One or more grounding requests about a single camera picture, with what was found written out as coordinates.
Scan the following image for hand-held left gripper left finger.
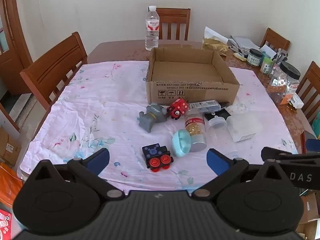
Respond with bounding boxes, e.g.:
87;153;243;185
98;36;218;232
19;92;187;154
29;148;123;201

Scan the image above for red toy train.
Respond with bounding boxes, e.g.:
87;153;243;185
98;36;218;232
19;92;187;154
166;98;189;120

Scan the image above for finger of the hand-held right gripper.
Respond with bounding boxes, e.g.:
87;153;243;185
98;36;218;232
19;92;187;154
261;147;320;165
305;138;320;153

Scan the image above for large clear jar black lid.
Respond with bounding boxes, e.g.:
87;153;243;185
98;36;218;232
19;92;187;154
266;61;301;103

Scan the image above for teal round case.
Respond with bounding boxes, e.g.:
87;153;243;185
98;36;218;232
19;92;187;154
171;129;192;158

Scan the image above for pink floral cloth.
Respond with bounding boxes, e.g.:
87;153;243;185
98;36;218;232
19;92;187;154
21;61;298;193

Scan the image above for small orange box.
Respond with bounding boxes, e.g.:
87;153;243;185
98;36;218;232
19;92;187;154
280;94;304;109

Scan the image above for clear jar of pens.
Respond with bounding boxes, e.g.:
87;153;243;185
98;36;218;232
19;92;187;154
271;49;288;78

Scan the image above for clear bottle of yellow capsules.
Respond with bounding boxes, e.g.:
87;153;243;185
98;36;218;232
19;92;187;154
184;109;207;152

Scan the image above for black timer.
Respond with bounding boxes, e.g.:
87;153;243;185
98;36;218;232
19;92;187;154
204;109;232;122

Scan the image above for brown cardboard box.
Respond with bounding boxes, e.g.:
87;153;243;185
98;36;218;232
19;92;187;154
297;192;320;232
0;126;22;167

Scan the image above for black toy train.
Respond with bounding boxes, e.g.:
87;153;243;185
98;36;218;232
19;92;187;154
142;143;174;172

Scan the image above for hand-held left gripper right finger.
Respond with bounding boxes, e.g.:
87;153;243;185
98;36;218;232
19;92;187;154
191;148;288;198

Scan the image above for wooden door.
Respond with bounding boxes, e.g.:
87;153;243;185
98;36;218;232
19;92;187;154
0;0;33;96

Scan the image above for dark jar with black lid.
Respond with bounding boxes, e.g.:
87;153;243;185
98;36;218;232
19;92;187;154
247;49;263;67

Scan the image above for clear water bottle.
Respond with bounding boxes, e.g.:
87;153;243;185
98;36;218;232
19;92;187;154
145;5;160;51

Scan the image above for wooden chair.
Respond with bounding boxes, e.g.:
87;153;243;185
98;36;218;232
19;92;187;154
155;8;191;41
260;27;291;53
295;61;320;124
20;32;88;112

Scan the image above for grey labelled flat packet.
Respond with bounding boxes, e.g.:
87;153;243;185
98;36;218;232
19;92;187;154
187;100;222;113

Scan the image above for grey toy dog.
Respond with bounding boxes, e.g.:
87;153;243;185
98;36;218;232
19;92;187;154
138;103;168;133

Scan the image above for yellow tissue pack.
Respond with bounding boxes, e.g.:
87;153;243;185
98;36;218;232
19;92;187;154
202;26;229;53

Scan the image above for stack of papers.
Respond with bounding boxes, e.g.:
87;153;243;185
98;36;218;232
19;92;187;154
229;35;262;53

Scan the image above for red printed packet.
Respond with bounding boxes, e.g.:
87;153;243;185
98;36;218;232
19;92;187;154
0;209;13;240

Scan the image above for clear plastic jar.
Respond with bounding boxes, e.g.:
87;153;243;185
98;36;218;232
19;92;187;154
205;117;237;157

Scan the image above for green lidded small container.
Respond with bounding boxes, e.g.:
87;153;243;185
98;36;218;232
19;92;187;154
260;57;274;74

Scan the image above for frosted white plastic container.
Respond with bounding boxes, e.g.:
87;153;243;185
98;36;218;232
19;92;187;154
226;112;263;143

